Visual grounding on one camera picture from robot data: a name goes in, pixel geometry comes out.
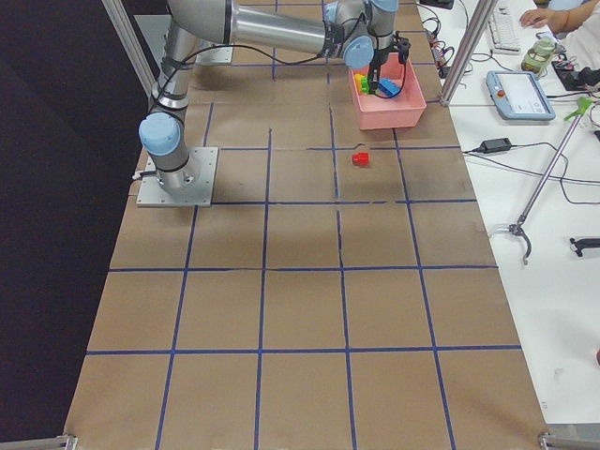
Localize black clamp tool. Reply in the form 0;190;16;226
569;237;600;257

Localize black power cable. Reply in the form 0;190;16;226
461;142;600;204

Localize white computer keyboard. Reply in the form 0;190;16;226
487;6;521;55

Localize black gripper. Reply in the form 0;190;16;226
367;31;411;93

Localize metal reacher grabber tool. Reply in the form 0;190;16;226
500;97;594;266

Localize green toy block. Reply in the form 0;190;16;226
357;78;368;94

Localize brown paper table mat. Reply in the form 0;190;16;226
65;1;545;449

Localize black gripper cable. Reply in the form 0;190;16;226
374;41;407;100

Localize red toy block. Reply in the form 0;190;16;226
352;152;370;168

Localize aluminium frame post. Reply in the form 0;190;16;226
440;0;497;106

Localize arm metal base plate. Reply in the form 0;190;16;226
136;146;218;207
195;46;233;66

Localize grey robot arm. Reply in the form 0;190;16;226
139;1;411;204

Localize person hand at keyboard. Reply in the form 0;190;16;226
519;8;569;33

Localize green glass bottle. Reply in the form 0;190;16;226
520;37;556;76

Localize blue teach pendant tablet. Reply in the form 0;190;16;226
486;70;556;122

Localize black power adapter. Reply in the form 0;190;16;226
479;138;513;154

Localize blue toy block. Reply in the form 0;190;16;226
376;79;402;98

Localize pink plastic box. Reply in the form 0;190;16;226
348;53;427;130

